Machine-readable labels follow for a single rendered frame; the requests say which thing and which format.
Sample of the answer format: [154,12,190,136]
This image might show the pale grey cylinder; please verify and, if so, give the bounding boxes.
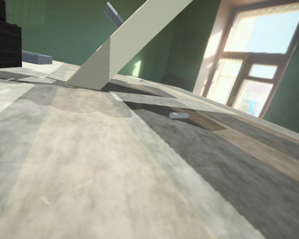
[169,112,189,119]

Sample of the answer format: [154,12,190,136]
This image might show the cream service panel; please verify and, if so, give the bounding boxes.
[65,0,193,90]

